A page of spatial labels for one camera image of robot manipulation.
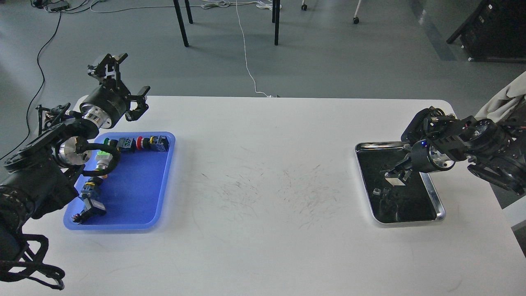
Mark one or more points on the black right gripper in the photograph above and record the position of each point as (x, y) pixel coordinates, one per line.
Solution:
(424, 158)

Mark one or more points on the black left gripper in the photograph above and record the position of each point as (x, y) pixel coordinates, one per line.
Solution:
(105, 107)

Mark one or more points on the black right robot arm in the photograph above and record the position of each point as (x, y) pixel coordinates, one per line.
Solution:
(435, 141)

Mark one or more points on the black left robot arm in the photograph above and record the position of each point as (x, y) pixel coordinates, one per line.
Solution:
(42, 175)

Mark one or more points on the shiny metal tray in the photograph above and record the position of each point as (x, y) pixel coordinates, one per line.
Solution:
(410, 205)

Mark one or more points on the black table leg left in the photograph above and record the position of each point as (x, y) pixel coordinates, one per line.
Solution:
(180, 21)

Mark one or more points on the black table leg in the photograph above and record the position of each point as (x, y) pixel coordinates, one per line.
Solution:
(276, 7)
(180, 21)

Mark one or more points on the blue plastic tray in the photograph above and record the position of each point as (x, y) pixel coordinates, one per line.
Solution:
(133, 193)

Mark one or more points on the beige cloth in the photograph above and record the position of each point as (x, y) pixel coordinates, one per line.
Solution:
(505, 101)

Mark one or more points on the black cabinet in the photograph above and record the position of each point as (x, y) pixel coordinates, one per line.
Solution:
(494, 32)

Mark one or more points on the black table leg right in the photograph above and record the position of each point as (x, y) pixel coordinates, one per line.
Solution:
(276, 7)

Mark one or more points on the green push button switch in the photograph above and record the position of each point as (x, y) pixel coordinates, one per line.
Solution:
(123, 144)

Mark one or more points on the red push button switch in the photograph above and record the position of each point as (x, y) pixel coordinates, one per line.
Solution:
(153, 143)

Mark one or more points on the light green button switch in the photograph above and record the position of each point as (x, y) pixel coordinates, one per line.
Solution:
(103, 159)

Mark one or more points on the yellow ring button switch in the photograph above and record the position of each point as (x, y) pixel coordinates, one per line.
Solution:
(91, 188)

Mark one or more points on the black switch with white face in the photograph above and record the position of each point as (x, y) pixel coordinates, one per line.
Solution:
(91, 208)

